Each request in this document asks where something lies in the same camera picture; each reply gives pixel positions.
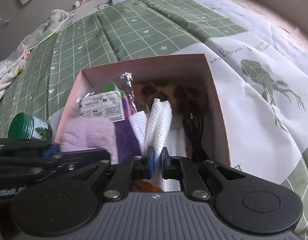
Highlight yellow fabric flower clip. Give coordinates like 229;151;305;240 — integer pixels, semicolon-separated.
133;180;162;192

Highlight white textured tissue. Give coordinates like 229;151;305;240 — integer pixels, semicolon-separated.
129;99;187;192

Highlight black usb cable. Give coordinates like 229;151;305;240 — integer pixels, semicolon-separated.
182;113;211;164

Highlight purple fluffy headband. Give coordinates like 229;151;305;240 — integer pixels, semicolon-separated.
60;117;119;164

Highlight pink purple packaged sponge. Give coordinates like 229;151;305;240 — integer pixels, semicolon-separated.
79;81;142;161

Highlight green lidded glass jar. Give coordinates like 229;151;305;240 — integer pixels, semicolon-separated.
7;112;52;142

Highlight pink cardboard box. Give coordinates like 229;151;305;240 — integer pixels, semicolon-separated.
54;53;232;193

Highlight white fringed cloth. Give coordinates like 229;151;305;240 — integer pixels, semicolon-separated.
0;44;28;100

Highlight green white bed sheet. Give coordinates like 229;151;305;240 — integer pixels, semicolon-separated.
0;0;308;239

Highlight light green baby clothing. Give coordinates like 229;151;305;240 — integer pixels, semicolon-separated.
15;9;75;50

